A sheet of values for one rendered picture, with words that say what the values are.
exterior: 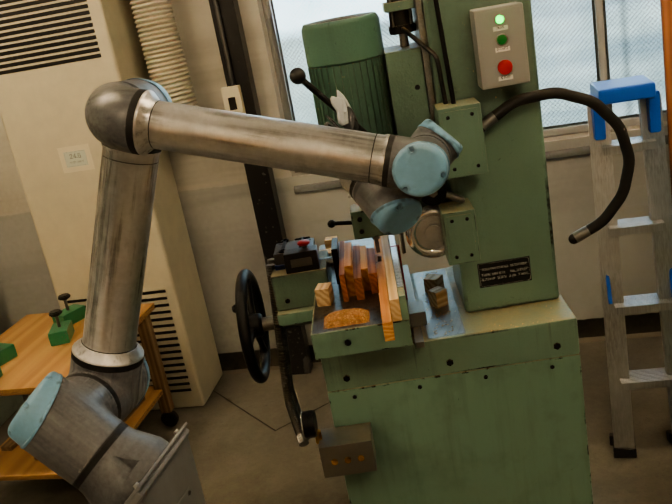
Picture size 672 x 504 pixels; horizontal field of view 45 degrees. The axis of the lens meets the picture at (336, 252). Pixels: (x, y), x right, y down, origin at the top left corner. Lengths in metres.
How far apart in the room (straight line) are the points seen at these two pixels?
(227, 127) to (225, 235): 2.11
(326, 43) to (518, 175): 0.51
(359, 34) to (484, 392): 0.84
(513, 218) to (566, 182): 1.44
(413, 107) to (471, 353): 0.56
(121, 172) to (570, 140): 2.05
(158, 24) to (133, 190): 1.64
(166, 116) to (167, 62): 1.77
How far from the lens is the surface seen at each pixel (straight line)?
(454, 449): 1.97
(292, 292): 1.92
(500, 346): 1.86
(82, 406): 1.65
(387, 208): 1.49
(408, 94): 1.82
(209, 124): 1.42
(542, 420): 1.97
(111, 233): 1.66
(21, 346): 3.22
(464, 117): 1.72
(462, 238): 1.77
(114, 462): 1.62
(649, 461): 2.81
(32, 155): 3.38
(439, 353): 1.84
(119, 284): 1.69
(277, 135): 1.38
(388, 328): 1.61
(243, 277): 1.98
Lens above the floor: 1.59
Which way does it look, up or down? 18 degrees down
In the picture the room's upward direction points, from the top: 11 degrees counter-clockwise
